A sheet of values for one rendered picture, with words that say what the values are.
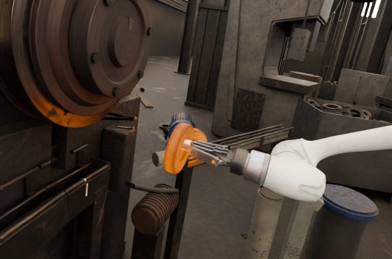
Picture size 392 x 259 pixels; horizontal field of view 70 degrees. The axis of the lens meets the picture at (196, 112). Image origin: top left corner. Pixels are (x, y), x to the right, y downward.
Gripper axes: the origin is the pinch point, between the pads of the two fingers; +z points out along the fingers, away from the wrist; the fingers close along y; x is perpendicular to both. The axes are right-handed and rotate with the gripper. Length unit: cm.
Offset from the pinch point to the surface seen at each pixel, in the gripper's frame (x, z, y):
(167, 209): -34.7, 4.5, 15.9
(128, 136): -6.3, 21.2, 6.8
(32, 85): 15.8, 22.8, -33.0
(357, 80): 17, -133, 393
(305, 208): -32, -50, 49
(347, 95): -8, -130, 404
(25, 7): 30, 23, -35
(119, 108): -0.9, 31.9, 16.4
